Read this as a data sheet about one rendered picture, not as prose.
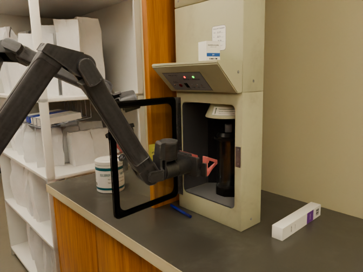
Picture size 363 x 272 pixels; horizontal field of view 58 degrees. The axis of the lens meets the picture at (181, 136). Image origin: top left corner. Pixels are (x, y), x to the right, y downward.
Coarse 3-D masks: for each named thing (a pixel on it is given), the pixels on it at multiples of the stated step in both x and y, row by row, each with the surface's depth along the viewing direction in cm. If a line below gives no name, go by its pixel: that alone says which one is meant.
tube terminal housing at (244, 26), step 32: (224, 0) 104; (256, 0) 102; (192, 32) 116; (256, 32) 104; (256, 64) 106; (192, 96) 121; (224, 96) 109; (256, 96) 109; (256, 128) 111; (256, 160) 113; (256, 192) 115; (224, 224) 118
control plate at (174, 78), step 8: (184, 72) 109; (192, 72) 106; (168, 80) 120; (176, 80) 116; (184, 80) 113; (192, 80) 110; (200, 80) 107; (176, 88) 121; (184, 88) 118; (192, 88) 115; (200, 88) 112; (208, 88) 109
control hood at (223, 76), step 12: (204, 60) 99; (216, 60) 95; (228, 60) 98; (240, 60) 102; (168, 72) 115; (204, 72) 102; (216, 72) 99; (228, 72) 98; (240, 72) 102; (168, 84) 123; (216, 84) 104; (228, 84) 101; (240, 84) 102
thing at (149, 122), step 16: (128, 112) 110; (144, 112) 116; (160, 112) 121; (144, 128) 116; (160, 128) 122; (144, 144) 117; (128, 176) 113; (112, 192) 110; (128, 192) 114; (144, 192) 120; (160, 192) 126; (128, 208) 115
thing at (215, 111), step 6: (210, 108) 119; (216, 108) 116; (222, 108) 115; (228, 108) 114; (234, 108) 114; (210, 114) 118; (216, 114) 116; (222, 114) 114; (228, 114) 114; (234, 114) 114
